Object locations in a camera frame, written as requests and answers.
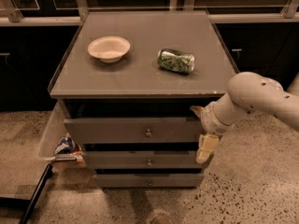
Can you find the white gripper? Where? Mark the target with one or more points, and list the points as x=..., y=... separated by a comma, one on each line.
x=209, y=120

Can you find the grey top drawer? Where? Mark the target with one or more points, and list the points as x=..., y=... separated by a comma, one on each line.
x=133, y=130

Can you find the grey drawer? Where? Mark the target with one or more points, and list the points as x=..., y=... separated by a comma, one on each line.
x=133, y=130
x=149, y=180
x=140, y=159

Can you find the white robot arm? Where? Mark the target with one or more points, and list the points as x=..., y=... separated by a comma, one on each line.
x=247, y=95

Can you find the grey middle drawer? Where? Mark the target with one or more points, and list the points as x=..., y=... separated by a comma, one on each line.
x=140, y=159

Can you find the grey drawer cabinet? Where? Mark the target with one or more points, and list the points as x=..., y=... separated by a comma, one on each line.
x=136, y=86

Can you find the grey bottom drawer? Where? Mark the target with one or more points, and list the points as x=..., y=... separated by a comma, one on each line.
x=149, y=180

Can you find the crushed green soda can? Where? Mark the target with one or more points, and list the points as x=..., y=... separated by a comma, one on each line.
x=176, y=61

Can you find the white paper bowl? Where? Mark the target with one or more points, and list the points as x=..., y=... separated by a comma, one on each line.
x=109, y=49

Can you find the blue white snack bag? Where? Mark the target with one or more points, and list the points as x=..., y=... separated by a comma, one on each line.
x=67, y=146

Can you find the clear plastic bin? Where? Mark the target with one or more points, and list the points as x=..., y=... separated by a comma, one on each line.
x=54, y=132

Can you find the black pole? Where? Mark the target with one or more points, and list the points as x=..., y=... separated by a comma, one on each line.
x=36, y=194

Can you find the metal railing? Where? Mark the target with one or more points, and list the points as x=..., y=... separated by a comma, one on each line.
x=21, y=12

